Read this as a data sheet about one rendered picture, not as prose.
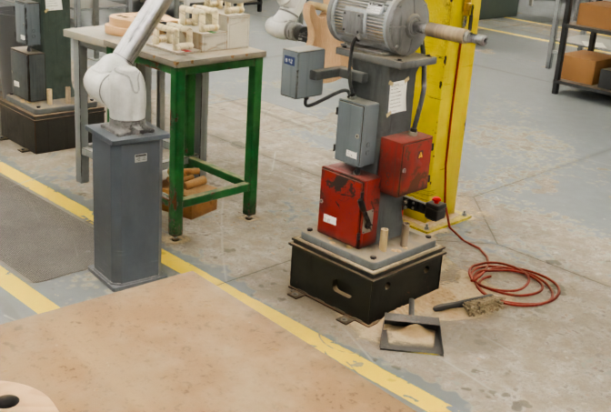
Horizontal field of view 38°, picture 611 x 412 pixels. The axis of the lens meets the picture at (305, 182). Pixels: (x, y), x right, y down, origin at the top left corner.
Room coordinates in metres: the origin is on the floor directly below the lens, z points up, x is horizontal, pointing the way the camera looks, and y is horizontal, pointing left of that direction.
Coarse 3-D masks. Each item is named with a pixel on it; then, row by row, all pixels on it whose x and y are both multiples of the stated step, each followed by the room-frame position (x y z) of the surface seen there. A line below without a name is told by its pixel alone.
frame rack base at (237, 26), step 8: (216, 8) 4.75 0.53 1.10; (224, 8) 4.76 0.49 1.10; (208, 16) 4.64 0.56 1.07; (224, 16) 4.55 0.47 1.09; (232, 16) 4.55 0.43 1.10; (240, 16) 4.59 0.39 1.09; (248, 16) 4.62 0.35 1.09; (208, 24) 4.64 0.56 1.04; (224, 24) 4.55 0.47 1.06; (232, 24) 4.55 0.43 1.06; (240, 24) 4.59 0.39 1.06; (248, 24) 4.63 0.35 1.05; (232, 32) 4.55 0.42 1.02; (240, 32) 4.59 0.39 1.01; (248, 32) 4.63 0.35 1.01; (232, 40) 4.55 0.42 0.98; (240, 40) 4.59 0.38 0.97; (248, 40) 4.63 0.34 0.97; (232, 48) 4.55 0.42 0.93
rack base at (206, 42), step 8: (184, 32) 4.52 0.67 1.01; (200, 32) 4.46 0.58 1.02; (208, 32) 4.48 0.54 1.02; (216, 32) 4.49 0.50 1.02; (224, 32) 4.51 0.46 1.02; (184, 40) 4.52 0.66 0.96; (200, 40) 4.42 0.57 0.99; (208, 40) 4.44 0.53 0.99; (216, 40) 4.48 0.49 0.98; (224, 40) 4.51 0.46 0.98; (200, 48) 4.42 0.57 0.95; (208, 48) 4.44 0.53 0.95; (216, 48) 4.48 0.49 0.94; (224, 48) 4.51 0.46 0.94
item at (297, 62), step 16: (288, 48) 3.67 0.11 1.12; (304, 48) 3.69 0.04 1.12; (320, 48) 3.72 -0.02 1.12; (288, 64) 3.65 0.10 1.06; (304, 64) 3.64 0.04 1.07; (320, 64) 3.71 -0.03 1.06; (288, 80) 3.64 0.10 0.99; (304, 80) 3.64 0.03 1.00; (320, 80) 3.71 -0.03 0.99; (288, 96) 3.64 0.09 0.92; (304, 96) 3.64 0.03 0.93
